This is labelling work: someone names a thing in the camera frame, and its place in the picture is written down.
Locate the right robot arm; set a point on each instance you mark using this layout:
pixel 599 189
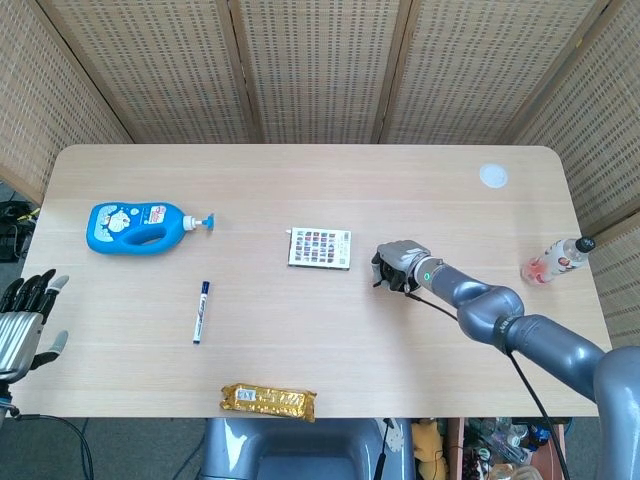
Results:
pixel 540 335

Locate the wooden crate with clutter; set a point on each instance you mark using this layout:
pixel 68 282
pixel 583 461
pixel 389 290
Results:
pixel 505 450

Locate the black equipment pile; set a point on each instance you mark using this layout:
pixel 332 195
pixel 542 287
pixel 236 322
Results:
pixel 15 235

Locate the flat box with picture grid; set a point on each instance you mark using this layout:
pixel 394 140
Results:
pixel 320 248

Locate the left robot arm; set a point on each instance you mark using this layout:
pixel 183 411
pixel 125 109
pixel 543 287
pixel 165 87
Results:
pixel 4 395

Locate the woven folding screen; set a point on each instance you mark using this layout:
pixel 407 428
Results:
pixel 320 70

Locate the grey robot torso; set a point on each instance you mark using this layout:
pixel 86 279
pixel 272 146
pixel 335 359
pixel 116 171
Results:
pixel 300 450

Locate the yellow plush toy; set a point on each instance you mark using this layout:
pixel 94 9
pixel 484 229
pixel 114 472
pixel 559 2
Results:
pixel 430 450

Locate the blue pump detergent bottle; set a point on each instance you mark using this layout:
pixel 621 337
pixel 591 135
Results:
pixel 115 230

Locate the white round table grommet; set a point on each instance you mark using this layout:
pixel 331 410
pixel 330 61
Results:
pixel 494 176

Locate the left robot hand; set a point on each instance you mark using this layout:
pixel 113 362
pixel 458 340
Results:
pixel 17 330

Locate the gold foil snack packet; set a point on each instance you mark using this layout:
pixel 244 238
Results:
pixel 270 401

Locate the blue whiteboard marker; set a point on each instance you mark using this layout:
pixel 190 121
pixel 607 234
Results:
pixel 201 312

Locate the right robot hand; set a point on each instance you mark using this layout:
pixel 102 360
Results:
pixel 400 257

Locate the clear bottle with pink drink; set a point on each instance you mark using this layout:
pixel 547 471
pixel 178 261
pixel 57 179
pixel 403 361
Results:
pixel 560 260

